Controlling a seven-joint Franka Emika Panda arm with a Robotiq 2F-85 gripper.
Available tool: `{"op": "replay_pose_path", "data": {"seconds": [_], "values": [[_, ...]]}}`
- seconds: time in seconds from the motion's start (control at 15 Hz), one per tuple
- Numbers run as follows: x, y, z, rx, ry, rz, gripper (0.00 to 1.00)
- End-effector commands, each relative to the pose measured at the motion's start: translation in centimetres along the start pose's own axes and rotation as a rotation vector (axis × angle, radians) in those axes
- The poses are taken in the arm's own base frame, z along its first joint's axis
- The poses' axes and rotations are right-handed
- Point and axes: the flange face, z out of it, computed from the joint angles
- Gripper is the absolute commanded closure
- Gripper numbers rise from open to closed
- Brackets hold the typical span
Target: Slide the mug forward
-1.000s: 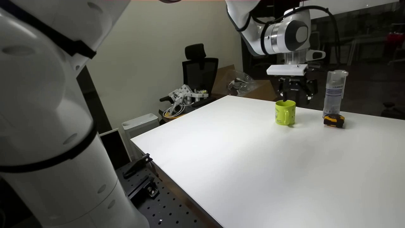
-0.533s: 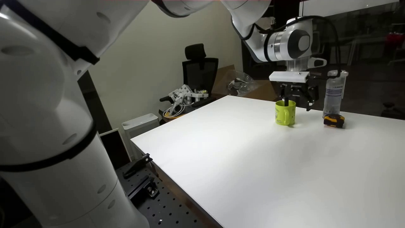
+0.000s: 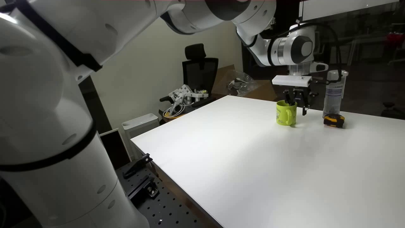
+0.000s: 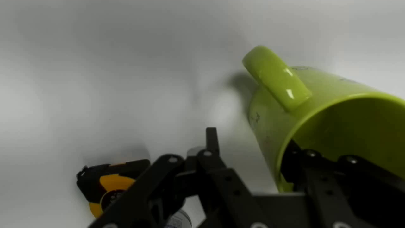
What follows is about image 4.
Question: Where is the yellow black tape measure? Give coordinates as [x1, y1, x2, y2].
[76, 158, 152, 219]

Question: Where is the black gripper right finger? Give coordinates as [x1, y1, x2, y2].
[280, 140, 405, 228]

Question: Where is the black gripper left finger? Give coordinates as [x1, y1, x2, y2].
[87, 125, 256, 228]

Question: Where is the lime green plastic mug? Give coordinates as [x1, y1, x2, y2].
[242, 44, 405, 194]

